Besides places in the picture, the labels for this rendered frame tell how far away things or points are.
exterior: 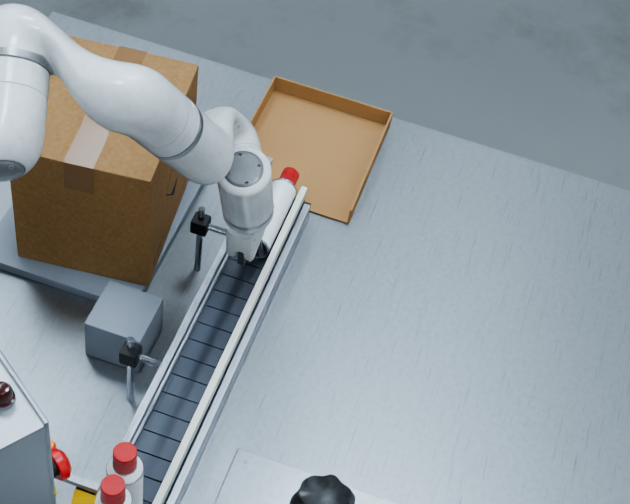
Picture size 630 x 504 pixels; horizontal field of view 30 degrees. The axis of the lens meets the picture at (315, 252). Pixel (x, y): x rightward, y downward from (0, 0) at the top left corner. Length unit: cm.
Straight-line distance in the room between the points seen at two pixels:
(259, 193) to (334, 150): 64
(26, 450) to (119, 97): 49
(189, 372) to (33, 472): 73
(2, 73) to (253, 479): 74
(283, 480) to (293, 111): 89
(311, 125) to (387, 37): 163
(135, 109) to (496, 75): 260
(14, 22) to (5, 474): 59
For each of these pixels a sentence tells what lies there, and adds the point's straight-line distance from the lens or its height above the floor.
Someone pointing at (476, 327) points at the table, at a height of 83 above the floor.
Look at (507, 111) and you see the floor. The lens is 387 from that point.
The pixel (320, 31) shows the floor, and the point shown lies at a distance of 401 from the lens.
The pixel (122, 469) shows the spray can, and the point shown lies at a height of 106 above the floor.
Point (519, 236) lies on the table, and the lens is 233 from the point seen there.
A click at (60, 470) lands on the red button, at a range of 134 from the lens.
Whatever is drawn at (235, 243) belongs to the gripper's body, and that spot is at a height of 103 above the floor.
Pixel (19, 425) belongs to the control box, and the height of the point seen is 147.
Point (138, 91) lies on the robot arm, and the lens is 150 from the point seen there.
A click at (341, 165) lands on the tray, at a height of 83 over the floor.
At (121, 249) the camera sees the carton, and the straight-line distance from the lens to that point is 205.
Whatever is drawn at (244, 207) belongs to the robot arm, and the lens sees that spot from 181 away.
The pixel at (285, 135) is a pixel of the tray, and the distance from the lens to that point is 241.
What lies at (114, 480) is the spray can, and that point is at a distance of 162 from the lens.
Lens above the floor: 250
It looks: 49 degrees down
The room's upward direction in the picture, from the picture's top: 11 degrees clockwise
